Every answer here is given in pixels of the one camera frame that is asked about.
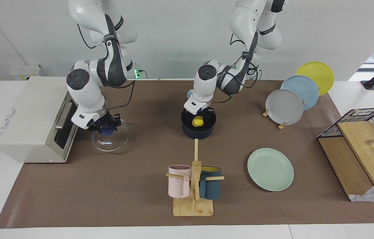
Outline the glass lid with blue knob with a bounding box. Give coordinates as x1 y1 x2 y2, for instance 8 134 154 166
91 119 130 152

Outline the wooden plate rack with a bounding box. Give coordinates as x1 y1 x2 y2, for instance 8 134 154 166
262 108 287 130

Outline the grey plate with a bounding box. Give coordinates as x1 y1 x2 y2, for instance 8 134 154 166
265 89 304 125

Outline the pale green plate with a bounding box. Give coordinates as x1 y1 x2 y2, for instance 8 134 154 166
247 148 294 192

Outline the light blue plate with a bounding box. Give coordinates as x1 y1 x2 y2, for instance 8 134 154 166
280 75 319 111

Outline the yellow plate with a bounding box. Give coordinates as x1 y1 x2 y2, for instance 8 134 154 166
295 61 335 97

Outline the dark blue saucepan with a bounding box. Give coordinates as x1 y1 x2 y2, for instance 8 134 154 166
181 108 216 140

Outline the pink mug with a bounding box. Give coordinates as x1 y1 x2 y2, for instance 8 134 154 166
168 165 192 199

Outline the teal mug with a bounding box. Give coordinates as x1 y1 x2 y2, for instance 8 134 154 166
199 166 222 200

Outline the white toaster oven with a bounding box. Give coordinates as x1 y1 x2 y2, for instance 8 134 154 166
0 77 88 163

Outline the brown table mat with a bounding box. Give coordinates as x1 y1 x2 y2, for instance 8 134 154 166
0 80 374 229

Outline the wooden mug rack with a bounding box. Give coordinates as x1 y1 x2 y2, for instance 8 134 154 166
166 139 225 217

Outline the white power strip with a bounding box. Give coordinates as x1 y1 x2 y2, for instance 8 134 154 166
10 64 46 81

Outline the brown wooden board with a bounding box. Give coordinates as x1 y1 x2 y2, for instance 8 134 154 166
318 137 373 199

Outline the light wooden cutting board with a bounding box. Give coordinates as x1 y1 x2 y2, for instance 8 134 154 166
336 121 374 186

